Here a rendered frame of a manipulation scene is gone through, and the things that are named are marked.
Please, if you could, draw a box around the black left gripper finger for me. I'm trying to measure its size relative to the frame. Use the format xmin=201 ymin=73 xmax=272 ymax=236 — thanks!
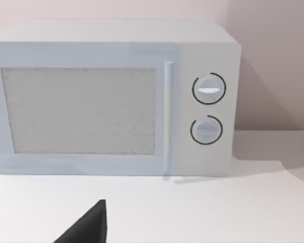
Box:
xmin=53 ymin=199 xmax=108 ymax=243

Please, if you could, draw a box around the pale microwave oven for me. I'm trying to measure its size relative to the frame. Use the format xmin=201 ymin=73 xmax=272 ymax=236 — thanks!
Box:
xmin=0 ymin=20 xmax=242 ymax=178

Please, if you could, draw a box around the small pale microwave knob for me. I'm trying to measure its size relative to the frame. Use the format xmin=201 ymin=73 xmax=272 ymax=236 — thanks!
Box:
xmin=190 ymin=115 xmax=223 ymax=145

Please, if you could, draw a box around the pale microwave door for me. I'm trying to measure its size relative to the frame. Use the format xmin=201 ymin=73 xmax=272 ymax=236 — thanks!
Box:
xmin=0 ymin=43 xmax=181 ymax=177

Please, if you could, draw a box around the large pale microwave knob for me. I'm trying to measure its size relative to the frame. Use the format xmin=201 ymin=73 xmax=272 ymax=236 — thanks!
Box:
xmin=192 ymin=72 xmax=226 ymax=105

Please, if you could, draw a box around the pale microwave door handle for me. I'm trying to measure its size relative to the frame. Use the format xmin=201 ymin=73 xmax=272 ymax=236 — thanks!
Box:
xmin=163 ymin=61 xmax=173 ymax=177

